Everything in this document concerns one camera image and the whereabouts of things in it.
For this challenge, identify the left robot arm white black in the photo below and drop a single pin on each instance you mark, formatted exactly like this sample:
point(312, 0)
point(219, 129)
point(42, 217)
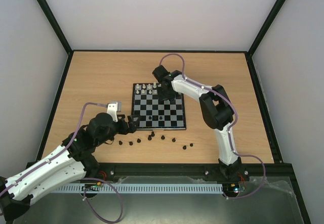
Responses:
point(71, 161)

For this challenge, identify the black aluminium rail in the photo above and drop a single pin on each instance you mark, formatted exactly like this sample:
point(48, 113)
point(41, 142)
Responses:
point(207, 172)

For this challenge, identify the black and white chessboard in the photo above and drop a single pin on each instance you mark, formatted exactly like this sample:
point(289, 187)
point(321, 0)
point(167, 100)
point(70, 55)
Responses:
point(146, 105)

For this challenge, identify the light blue cable duct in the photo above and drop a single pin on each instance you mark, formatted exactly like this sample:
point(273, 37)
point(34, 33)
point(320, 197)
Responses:
point(142, 188)

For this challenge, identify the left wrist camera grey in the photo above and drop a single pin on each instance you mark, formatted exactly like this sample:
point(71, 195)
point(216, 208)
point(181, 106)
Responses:
point(112, 109)

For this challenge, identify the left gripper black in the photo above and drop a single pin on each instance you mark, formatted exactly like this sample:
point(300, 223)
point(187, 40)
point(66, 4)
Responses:
point(132, 128)

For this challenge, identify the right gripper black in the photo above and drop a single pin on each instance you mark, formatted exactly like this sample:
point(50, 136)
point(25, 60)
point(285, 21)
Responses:
point(166, 94)

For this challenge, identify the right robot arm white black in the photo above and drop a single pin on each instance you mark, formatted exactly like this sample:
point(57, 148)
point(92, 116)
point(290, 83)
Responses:
point(216, 108)

